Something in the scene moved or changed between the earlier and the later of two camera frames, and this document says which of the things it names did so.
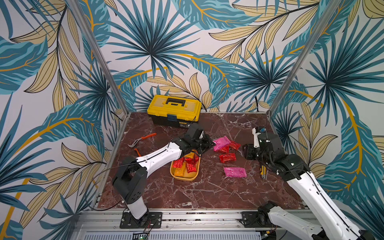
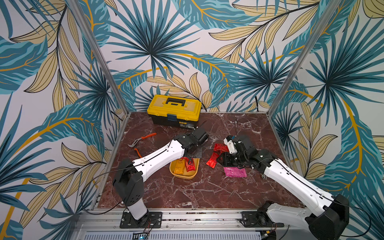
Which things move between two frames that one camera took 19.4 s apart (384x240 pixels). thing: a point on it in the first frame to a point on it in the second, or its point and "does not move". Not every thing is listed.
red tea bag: x=178 y=163 to x=212 y=161
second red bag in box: x=191 y=163 does not move
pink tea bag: x=238 y=172 does not move
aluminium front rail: x=174 y=221 does not move
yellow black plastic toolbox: x=173 y=111 does not move
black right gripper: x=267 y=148 to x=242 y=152
